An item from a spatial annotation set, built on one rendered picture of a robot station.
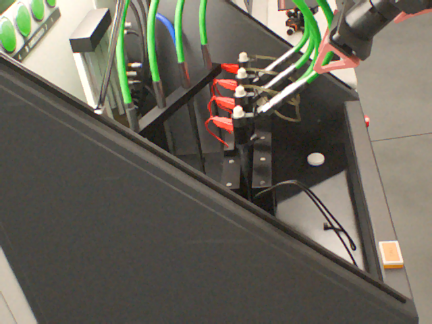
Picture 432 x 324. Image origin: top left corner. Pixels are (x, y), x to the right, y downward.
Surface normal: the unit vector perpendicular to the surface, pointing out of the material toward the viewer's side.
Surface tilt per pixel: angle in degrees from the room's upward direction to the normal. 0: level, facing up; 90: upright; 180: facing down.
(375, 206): 0
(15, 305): 90
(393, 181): 0
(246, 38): 90
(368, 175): 0
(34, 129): 90
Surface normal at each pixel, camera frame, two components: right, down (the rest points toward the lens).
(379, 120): -0.14, -0.82
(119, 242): -0.08, 0.57
